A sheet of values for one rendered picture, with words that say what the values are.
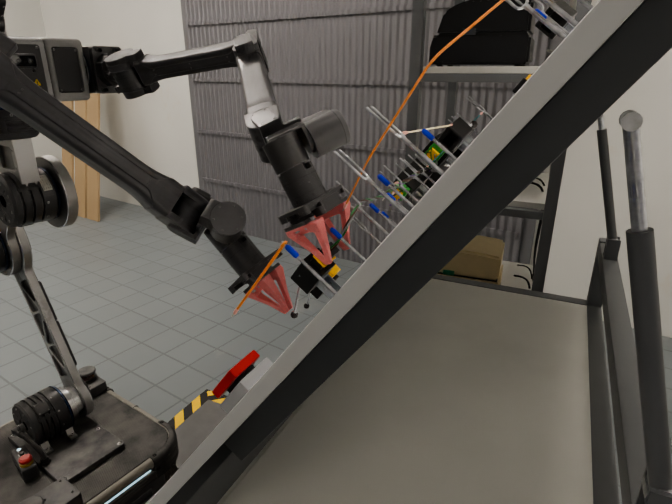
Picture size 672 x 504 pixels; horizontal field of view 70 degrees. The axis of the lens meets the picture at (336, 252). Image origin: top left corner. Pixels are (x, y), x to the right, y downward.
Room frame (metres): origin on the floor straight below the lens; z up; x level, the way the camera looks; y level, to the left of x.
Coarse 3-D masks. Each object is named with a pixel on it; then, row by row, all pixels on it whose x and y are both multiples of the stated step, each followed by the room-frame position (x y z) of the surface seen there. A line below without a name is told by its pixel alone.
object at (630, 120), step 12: (624, 120) 0.42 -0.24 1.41; (636, 120) 0.41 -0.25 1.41; (624, 132) 0.42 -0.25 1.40; (636, 132) 0.42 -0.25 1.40; (624, 144) 0.42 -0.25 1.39; (636, 144) 0.42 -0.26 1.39; (636, 156) 0.42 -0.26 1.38; (636, 168) 0.41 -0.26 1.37; (636, 180) 0.41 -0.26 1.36; (636, 192) 0.41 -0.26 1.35; (636, 204) 0.41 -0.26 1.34; (636, 216) 0.41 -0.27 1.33; (636, 228) 0.41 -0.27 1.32
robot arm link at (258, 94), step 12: (240, 36) 1.15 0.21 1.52; (240, 48) 1.10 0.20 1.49; (252, 48) 1.10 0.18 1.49; (240, 60) 1.09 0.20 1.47; (252, 60) 1.08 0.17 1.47; (240, 72) 1.04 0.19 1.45; (252, 72) 1.02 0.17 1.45; (264, 72) 1.01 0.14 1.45; (252, 84) 0.96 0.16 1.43; (264, 84) 0.95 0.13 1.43; (252, 96) 0.91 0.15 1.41; (264, 96) 0.89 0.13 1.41; (252, 108) 0.84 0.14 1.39; (264, 108) 0.83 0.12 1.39; (276, 108) 0.81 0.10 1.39; (252, 132) 0.78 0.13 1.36; (264, 144) 0.78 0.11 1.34; (264, 156) 0.79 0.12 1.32
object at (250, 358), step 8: (256, 352) 0.50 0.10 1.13; (240, 360) 0.49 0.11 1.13; (248, 360) 0.49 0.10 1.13; (256, 360) 0.50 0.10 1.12; (232, 368) 0.47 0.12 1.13; (240, 368) 0.47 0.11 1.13; (248, 368) 0.49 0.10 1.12; (224, 376) 0.47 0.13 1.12; (232, 376) 0.46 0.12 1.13; (240, 376) 0.47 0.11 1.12; (224, 384) 0.47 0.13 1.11; (232, 384) 0.47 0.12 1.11; (216, 392) 0.47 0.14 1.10; (224, 392) 0.47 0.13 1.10
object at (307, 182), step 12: (300, 168) 0.71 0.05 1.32; (312, 168) 0.73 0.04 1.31; (288, 180) 0.71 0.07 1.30; (300, 180) 0.71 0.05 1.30; (312, 180) 0.71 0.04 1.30; (288, 192) 0.71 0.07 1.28; (300, 192) 0.70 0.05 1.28; (312, 192) 0.70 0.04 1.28; (324, 192) 0.72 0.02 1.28; (300, 204) 0.70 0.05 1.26; (312, 204) 0.68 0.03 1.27; (288, 216) 0.69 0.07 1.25; (300, 216) 0.68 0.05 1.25
